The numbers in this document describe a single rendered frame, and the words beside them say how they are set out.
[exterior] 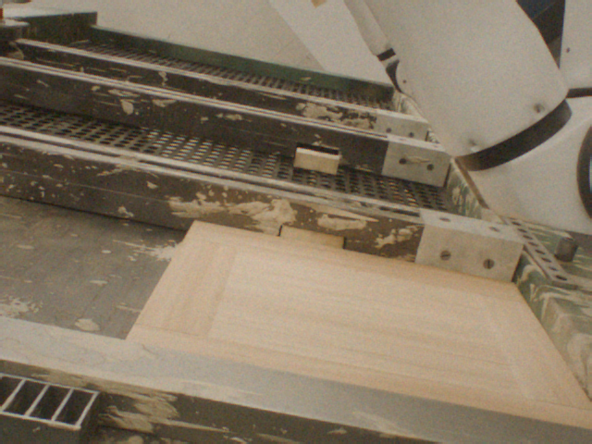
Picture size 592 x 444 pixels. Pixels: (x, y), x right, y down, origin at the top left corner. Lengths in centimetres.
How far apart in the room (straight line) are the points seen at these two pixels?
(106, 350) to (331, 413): 17
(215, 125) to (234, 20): 490
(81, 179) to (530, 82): 59
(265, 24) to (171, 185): 530
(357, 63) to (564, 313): 394
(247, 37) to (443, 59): 577
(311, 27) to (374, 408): 416
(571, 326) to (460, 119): 38
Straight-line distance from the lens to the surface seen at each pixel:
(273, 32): 602
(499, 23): 33
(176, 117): 122
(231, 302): 60
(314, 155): 113
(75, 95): 127
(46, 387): 46
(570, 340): 67
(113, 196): 79
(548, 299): 73
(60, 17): 213
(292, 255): 72
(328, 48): 454
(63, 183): 81
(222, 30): 613
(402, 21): 33
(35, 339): 49
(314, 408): 45
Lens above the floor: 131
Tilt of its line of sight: 13 degrees down
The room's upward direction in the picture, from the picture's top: 42 degrees counter-clockwise
